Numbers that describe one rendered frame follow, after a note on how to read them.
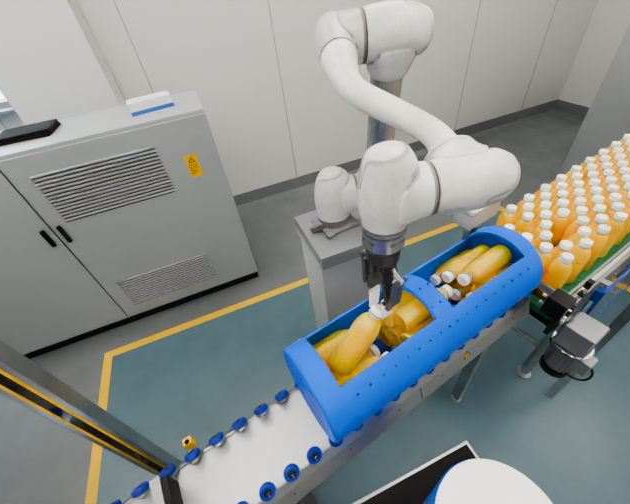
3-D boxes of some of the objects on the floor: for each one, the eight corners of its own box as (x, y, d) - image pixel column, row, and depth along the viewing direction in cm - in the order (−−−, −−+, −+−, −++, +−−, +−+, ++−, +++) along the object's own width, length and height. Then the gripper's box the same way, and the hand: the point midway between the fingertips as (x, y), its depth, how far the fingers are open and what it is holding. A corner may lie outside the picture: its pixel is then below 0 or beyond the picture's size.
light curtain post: (201, 489, 165) (-172, 271, 50) (212, 481, 167) (-124, 255, 52) (205, 501, 161) (-193, 294, 46) (216, 493, 163) (-140, 276, 48)
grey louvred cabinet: (7, 325, 266) (-199, 175, 168) (248, 244, 311) (194, 89, 213) (-17, 381, 228) (-303, 229, 130) (261, 280, 273) (204, 110, 175)
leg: (448, 396, 186) (473, 340, 143) (455, 390, 188) (481, 334, 145) (456, 404, 182) (484, 349, 139) (463, 398, 184) (492, 343, 141)
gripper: (345, 230, 69) (349, 296, 86) (397, 273, 58) (390, 340, 75) (371, 217, 72) (370, 284, 88) (426, 256, 61) (413, 324, 77)
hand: (380, 302), depth 79 cm, fingers closed on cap, 4 cm apart
